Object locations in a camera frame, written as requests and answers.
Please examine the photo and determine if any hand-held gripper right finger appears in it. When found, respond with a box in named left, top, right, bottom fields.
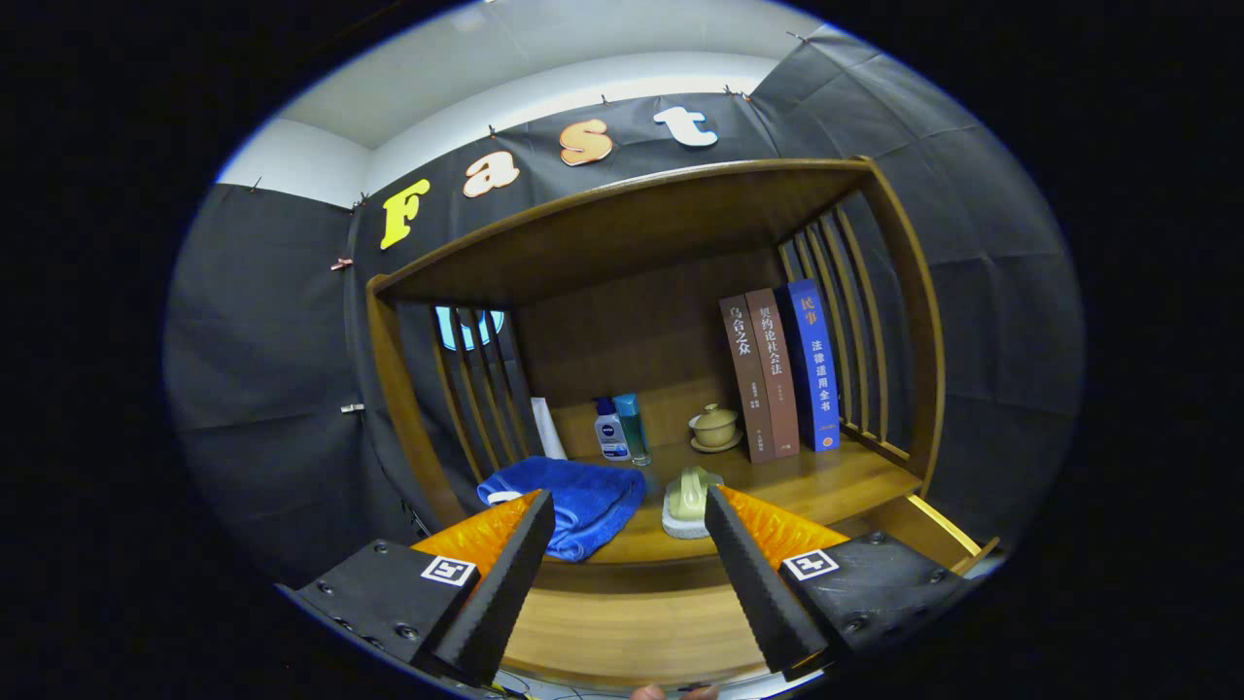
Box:
left=704, top=484, right=978, bottom=683

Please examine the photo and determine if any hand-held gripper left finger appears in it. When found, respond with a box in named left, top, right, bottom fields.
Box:
left=280, top=488, right=558, bottom=687

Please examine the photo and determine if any wooden drawer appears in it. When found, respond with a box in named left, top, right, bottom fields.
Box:
left=496, top=494, right=1002, bottom=689

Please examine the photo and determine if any wooden countertop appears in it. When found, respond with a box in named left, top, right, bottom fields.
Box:
left=466, top=437, right=922, bottom=565

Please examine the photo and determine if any wooden cabinet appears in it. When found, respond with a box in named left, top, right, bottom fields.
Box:
left=364, top=156, right=947, bottom=565

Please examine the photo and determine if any blue folded towel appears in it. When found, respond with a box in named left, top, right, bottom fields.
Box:
left=476, top=455, right=647, bottom=563

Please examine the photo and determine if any beige lidded teacup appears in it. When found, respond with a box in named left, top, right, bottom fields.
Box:
left=688, top=402, right=744, bottom=454

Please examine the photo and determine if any white upright card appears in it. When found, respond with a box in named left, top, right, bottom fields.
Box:
left=530, top=397, right=568, bottom=461

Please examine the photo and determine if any white bottle with blue cap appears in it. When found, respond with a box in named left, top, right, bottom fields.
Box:
left=594, top=396, right=631, bottom=462

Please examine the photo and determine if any teal bottle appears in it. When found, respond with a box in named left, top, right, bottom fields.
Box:
left=612, top=393, right=652, bottom=467

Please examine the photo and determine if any dark brown book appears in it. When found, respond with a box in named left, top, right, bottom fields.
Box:
left=719, top=295, right=777, bottom=465

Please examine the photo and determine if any reddish brown book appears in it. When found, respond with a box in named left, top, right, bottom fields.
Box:
left=744, top=288, right=801, bottom=459

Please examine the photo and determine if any blue book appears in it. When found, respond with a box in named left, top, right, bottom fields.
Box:
left=777, top=279, right=842, bottom=453

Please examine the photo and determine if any black backdrop cloth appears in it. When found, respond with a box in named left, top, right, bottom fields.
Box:
left=163, top=24, right=1087, bottom=584

